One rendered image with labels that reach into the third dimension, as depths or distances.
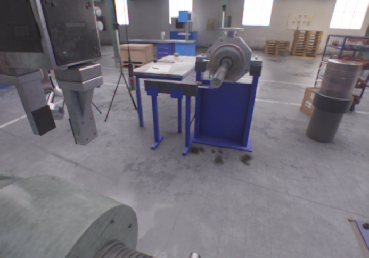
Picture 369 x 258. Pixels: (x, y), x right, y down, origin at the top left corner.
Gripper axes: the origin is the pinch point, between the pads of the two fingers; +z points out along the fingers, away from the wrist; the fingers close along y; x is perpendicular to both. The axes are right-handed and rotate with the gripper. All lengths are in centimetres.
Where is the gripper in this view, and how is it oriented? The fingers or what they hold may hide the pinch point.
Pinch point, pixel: (61, 123)
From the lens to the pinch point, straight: 57.2
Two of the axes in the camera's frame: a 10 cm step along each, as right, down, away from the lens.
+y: 9.5, 1.4, -2.7
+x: 3.0, -4.3, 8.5
